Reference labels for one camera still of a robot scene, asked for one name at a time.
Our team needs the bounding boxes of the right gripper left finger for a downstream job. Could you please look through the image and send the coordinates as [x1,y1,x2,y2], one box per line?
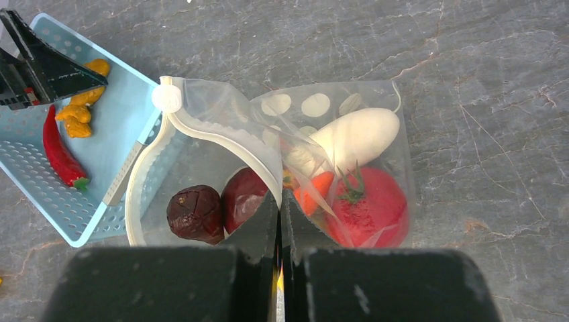
[42,195,280,321]

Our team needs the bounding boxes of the white toy radish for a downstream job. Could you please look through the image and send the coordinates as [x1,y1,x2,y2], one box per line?
[283,108,401,178]

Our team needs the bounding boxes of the dark red toy fruit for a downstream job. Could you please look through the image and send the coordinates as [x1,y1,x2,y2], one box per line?
[221,167,268,234]

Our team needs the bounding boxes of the light blue plastic basket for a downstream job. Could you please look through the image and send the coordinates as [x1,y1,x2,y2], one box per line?
[1,13,160,248]

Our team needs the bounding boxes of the orange toy carrot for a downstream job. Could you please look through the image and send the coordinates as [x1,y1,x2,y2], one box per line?
[293,171,335,217]

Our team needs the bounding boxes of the clear polka dot zip bag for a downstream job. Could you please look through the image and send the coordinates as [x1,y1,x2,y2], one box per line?
[125,76,415,247]

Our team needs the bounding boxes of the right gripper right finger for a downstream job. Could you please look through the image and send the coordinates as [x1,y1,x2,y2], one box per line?
[280,189,500,321]

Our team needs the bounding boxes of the red toy tomato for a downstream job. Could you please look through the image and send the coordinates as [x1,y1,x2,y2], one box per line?
[325,167,409,248]

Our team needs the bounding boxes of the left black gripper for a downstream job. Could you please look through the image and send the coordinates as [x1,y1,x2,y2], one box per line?
[1,9,108,111]

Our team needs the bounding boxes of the yellow toy pear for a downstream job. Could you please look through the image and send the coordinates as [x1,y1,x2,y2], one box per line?
[268,268,285,322]

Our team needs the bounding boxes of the red toy chili pepper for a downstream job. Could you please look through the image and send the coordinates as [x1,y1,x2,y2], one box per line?
[42,105,90,191]

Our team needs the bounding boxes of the small dark red fruit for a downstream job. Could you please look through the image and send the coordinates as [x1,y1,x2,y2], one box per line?
[166,184,225,245]

